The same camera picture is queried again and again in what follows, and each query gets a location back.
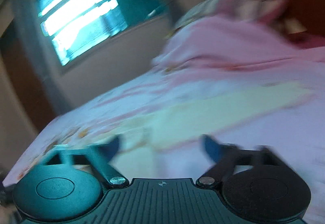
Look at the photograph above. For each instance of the floral pink bed sheet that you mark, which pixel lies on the floral pink bed sheet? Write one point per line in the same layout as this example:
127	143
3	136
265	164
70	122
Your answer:
295	133

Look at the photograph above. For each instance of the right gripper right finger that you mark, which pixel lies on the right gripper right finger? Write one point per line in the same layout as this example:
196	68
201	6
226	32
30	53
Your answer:
227	156

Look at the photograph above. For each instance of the cream white small garment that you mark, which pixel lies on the cream white small garment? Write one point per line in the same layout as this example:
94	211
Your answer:
143	135

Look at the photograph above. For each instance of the window with teal frame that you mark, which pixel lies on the window with teal frame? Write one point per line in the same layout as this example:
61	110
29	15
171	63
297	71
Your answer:
75	26

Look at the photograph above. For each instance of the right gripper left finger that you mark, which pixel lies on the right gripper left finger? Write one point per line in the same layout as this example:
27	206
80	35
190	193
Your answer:
97	156

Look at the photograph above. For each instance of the dark brown wooden door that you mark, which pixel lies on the dark brown wooden door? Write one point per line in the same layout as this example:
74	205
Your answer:
24	80

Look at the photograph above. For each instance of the pink blanket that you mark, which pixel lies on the pink blanket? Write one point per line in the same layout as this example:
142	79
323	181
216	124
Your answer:
231	35

